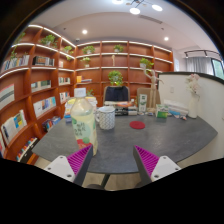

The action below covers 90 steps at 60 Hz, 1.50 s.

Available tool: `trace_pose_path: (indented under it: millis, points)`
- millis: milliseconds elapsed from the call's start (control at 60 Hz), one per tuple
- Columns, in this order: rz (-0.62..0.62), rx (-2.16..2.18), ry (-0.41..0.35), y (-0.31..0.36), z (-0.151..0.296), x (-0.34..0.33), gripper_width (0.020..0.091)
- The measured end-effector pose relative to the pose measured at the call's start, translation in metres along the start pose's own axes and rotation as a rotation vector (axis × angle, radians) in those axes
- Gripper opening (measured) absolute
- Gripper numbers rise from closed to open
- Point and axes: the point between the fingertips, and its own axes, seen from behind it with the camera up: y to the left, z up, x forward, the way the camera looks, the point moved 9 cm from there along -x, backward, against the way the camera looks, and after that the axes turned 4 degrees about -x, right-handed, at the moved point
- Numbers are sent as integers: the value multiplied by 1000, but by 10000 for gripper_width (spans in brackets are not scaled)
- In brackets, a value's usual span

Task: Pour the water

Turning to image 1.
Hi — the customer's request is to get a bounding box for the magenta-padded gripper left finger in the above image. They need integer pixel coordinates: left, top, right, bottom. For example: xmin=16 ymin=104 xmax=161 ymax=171
xmin=43 ymin=143 xmax=95 ymax=187

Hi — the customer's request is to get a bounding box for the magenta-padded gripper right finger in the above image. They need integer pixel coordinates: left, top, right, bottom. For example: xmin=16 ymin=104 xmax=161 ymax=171
xmin=132 ymin=144 xmax=182 ymax=187

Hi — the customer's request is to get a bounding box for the clear bottle with yellow drink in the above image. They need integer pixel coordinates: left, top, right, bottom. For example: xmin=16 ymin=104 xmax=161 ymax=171
xmin=69 ymin=87 xmax=99 ymax=157

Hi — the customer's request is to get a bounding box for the flat round red coaster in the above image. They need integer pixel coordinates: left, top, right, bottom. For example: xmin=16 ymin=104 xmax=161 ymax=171
xmin=129 ymin=120 xmax=146 ymax=130

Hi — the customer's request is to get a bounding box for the green and white tissue box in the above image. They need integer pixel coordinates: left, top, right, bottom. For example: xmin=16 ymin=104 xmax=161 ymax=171
xmin=155 ymin=103 xmax=170 ymax=119

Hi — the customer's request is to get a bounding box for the stack of white books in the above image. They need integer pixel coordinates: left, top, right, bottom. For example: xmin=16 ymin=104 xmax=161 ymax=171
xmin=163 ymin=99 xmax=190 ymax=118

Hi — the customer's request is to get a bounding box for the green and white carton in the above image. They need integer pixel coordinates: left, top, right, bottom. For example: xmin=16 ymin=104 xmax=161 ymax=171
xmin=137 ymin=93 xmax=148 ymax=113

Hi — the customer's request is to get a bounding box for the white mug with triangle pattern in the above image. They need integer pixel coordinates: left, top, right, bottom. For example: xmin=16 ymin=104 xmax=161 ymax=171
xmin=94 ymin=105 xmax=116 ymax=131

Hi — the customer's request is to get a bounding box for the white vase with flowers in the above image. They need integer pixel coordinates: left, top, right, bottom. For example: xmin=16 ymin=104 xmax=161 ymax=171
xmin=185 ymin=73 xmax=202 ymax=120

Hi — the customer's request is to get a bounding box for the wooden artist mannequin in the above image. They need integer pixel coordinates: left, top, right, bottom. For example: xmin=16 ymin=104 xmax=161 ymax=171
xmin=143 ymin=68 xmax=164 ymax=113

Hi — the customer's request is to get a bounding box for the dark office chair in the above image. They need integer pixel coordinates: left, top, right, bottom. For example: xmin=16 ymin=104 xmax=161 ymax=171
xmin=102 ymin=85 xmax=131 ymax=104

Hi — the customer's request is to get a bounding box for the grey curtain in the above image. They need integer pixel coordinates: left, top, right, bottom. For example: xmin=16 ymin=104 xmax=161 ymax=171
xmin=185 ymin=56 xmax=214 ymax=76

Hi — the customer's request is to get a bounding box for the wooden shelf unit with books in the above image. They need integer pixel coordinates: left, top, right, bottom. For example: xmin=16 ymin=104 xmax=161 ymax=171
xmin=0 ymin=23 xmax=175 ymax=165

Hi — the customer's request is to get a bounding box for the window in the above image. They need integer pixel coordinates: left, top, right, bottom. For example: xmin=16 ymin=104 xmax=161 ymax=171
xmin=211 ymin=58 xmax=224 ymax=81

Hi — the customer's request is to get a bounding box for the black ceiling track light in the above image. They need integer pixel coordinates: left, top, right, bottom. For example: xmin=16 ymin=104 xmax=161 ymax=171
xmin=184 ymin=49 xmax=222 ymax=60

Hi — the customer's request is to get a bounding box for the group of ceiling lights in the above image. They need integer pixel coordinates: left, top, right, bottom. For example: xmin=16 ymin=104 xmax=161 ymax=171
xmin=81 ymin=0 xmax=170 ymax=42

